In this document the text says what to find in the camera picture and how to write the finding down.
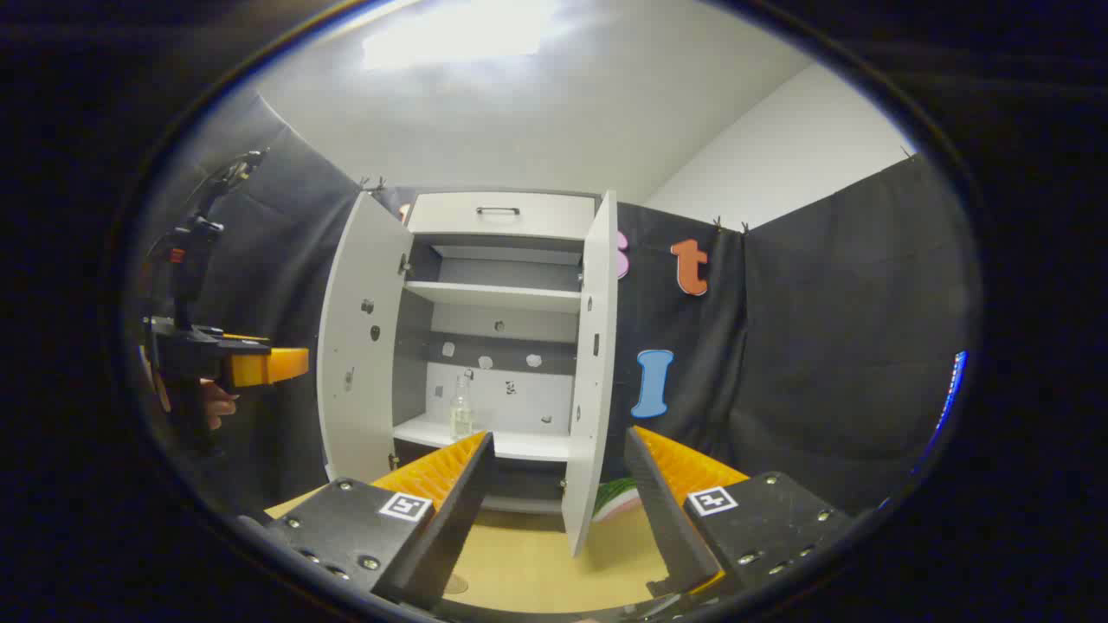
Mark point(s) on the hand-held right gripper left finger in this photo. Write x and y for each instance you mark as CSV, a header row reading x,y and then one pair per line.
x,y
450,519

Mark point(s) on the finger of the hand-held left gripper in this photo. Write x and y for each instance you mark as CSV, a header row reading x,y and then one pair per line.
x,y
268,366
247,338

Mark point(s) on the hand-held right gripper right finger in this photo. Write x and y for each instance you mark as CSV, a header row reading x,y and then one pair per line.
x,y
662,510

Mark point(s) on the round wooden coaster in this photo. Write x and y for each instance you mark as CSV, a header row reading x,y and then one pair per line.
x,y
455,584

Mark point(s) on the white cabinet door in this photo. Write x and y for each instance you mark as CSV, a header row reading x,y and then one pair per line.
x,y
359,346
590,363

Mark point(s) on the clear glass bottle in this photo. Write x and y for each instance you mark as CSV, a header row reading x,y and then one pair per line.
x,y
461,415

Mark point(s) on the white cabinet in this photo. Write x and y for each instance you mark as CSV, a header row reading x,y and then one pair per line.
x,y
502,346

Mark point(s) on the white cabinet shelf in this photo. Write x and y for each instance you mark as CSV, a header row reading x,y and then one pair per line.
x,y
528,446
502,296

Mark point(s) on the white cabinet drawer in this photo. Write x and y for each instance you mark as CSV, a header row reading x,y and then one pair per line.
x,y
545,216

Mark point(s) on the toy watermelon slice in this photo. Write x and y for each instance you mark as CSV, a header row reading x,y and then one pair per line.
x,y
616,500

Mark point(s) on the black backdrop cloth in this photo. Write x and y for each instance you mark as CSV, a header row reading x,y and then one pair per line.
x,y
822,346

